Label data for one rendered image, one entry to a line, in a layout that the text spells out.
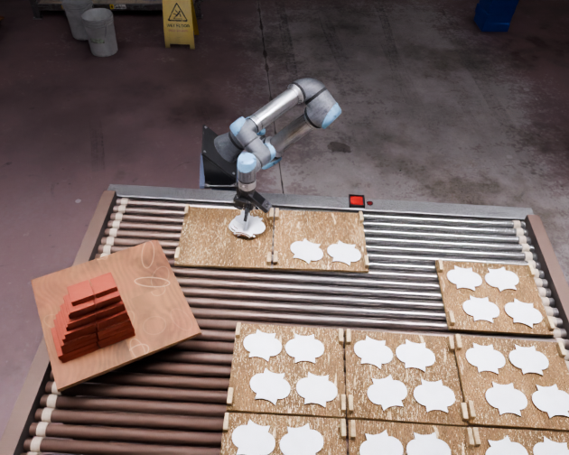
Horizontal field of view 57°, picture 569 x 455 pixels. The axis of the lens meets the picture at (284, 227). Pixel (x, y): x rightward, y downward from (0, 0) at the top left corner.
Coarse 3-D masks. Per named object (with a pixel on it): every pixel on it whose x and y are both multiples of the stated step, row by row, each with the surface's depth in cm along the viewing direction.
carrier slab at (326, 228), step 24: (288, 216) 246; (312, 216) 246; (336, 216) 247; (288, 240) 235; (312, 240) 236; (336, 240) 236; (360, 240) 237; (288, 264) 226; (312, 264) 226; (336, 264) 227; (360, 264) 227
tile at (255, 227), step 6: (234, 222) 236; (252, 222) 236; (258, 222) 236; (240, 228) 233; (252, 228) 233; (258, 228) 234; (264, 228) 234; (246, 234) 232; (252, 234) 231; (258, 234) 232
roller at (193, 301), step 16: (192, 304) 213; (208, 304) 213; (224, 304) 213; (240, 304) 213; (256, 304) 213; (272, 304) 213; (288, 304) 213; (304, 304) 214; (320, 304) 214; (432, 320) 214; (560, 320) 213
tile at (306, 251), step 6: (306, 240) 234; (294, 246) 232; (300, 246) 232; (306, 246) 232; (312, 246) 232; (318, 246) 232; (294, 252) 229; (300, 252) 229; (306, 252) 230; (312, 252) 230; (318, 252) 230; (294, 258) 228; (300, 258) 227; (306, 258) 227; (312, 258) 227; (318, 258) 227
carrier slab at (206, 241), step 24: (192, 216) 243; (216, 216) 244; (264, 216) 245; (192, 240) 233; (216, 240) 233; (240, 240) 234; (264, 240) 235; (192, 264) 224; (216, 264) 224; (240, 264) 225; (264, 264) 225
